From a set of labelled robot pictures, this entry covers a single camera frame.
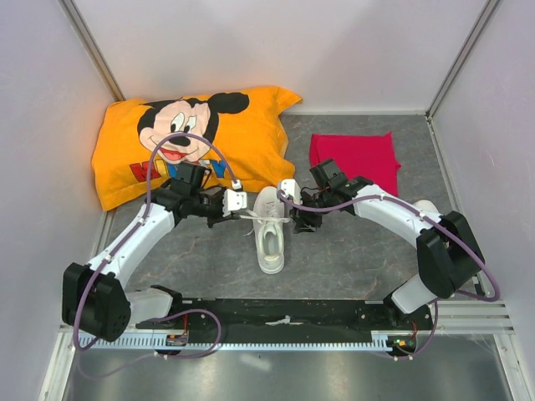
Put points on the orange Mickey Mouse pillow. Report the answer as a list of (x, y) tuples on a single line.
[(232, 134)]

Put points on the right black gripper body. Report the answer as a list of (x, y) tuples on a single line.
[(316, 200)]

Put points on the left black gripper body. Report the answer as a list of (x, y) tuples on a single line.
[(208, 205)]

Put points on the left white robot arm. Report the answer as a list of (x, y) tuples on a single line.
[(94, 298)]

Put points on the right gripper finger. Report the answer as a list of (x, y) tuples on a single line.
[(300, 218), (301, 227)]

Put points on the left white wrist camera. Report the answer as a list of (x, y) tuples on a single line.
[(234, 199)]

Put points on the aluminium rail frame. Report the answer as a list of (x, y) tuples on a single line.
[(468, 354)]

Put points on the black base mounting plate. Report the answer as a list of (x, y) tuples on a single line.
[(289, 319)]

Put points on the grey slotted cable duct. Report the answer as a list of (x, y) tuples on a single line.
[(171, 342)]

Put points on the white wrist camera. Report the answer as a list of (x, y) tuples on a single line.
[(234, 199), (291, 190)]

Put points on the white sneaker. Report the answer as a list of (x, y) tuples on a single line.
[(426, 205), (268, 216)]

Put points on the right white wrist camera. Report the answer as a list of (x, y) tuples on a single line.
[(291, 190)]

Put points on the red folded cloth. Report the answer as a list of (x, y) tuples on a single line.
[(370, 156)]

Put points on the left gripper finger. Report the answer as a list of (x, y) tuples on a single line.
[(231, 216), (211, 221)]

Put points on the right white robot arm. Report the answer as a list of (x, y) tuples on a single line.
[(447, 252)]

